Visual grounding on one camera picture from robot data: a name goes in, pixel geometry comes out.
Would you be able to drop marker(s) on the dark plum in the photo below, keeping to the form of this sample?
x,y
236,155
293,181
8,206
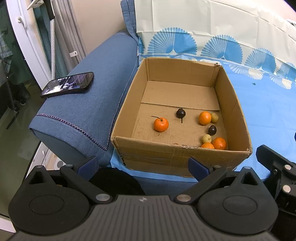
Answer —
x,y
212,130
180,113

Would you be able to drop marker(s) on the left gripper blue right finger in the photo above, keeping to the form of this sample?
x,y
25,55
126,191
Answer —
x,y
207,177

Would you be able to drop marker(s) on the grey curtain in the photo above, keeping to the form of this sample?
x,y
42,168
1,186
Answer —
x,y
68,34

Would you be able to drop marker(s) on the black smartphone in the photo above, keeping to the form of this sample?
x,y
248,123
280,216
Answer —
x,y
71,84

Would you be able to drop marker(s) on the blue white fan-pattern cloth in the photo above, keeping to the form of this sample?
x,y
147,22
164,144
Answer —
x,y
255,43

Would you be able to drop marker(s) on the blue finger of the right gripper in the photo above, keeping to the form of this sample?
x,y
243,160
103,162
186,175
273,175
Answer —
x,y
282,171

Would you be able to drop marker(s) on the small tan fruit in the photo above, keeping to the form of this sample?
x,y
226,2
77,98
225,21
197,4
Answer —
x,y
214,118

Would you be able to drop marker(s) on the brown cardboard box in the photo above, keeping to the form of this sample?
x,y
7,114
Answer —
x,y
177,109

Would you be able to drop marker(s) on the small yellow-green fruit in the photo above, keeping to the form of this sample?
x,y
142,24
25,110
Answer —
x,y
206,138

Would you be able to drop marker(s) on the orange tangerine with stem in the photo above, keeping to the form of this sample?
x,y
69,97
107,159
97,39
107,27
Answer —
x,y
160,124

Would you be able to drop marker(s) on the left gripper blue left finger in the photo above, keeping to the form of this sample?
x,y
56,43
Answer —
x,y
78,176

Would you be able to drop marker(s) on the white door frame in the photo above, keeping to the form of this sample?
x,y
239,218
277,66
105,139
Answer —
x,y
27,35

